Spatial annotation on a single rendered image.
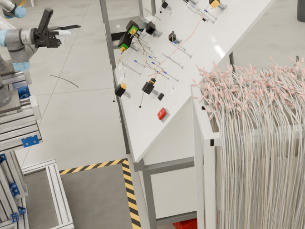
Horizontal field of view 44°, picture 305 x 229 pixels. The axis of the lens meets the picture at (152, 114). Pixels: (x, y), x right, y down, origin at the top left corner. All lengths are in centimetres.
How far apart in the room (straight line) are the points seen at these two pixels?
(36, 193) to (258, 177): 205
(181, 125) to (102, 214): 103
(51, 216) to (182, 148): 110
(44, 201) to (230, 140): 199
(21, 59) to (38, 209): 134
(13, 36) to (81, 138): 217
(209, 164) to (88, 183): 216
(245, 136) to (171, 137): 113
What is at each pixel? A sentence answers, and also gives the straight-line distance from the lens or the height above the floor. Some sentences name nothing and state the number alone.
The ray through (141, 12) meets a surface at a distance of 520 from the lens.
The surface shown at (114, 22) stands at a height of 113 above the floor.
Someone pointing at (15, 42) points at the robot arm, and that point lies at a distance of 178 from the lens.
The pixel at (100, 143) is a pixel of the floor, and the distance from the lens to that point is 366.
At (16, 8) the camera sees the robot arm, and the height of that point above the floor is 149.
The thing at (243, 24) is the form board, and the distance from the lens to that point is 180.
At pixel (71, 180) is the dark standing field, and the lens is 331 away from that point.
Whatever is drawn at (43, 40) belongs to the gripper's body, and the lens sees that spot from 175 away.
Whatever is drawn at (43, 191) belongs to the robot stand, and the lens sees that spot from 297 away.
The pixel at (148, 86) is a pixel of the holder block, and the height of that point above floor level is 114.
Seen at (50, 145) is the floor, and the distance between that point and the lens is 381.
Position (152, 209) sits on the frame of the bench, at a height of 51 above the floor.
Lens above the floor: 209
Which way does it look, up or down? 32 degrees down
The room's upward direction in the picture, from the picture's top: 7 degrees counter-clockwise
